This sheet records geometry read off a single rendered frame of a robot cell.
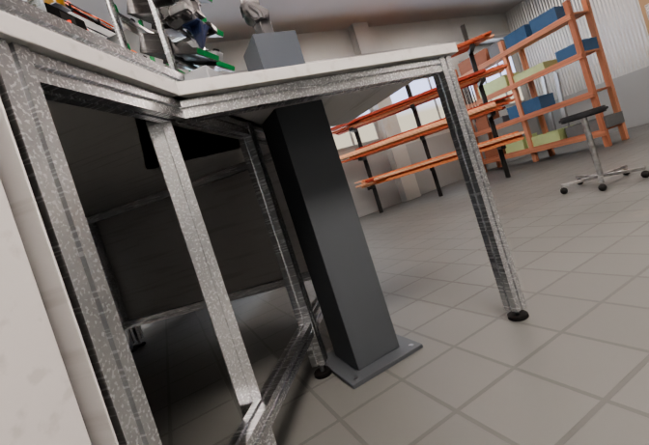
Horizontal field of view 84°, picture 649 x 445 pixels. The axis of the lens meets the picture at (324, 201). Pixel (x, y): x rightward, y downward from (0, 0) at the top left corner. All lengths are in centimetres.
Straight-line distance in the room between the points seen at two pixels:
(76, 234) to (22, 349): 13
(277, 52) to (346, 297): 77
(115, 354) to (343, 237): 74
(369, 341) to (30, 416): 89
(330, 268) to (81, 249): 73
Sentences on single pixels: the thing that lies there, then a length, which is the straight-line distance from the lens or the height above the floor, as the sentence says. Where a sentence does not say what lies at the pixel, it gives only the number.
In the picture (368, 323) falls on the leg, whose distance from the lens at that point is 117.
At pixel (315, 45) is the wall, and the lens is 614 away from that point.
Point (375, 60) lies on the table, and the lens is 102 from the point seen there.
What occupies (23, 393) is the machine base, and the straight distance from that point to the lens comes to 47.
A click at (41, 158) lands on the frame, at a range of 52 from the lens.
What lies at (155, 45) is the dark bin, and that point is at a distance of 167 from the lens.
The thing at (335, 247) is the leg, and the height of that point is 38.
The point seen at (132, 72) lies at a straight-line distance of 72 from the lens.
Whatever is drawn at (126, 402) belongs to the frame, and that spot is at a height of 39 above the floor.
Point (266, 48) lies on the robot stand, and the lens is 117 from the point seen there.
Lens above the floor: 55
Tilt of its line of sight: 2 degrees down
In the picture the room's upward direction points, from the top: 18 degrees counter-clockwise
